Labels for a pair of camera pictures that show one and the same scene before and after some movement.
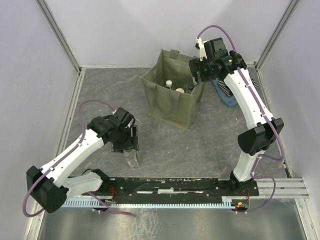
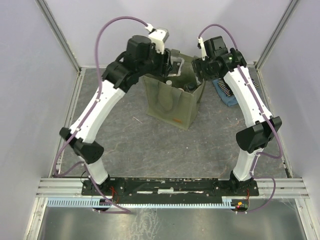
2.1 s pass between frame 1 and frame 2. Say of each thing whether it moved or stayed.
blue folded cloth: stayed
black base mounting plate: stayed
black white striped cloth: stayed
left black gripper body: moved
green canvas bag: stayed
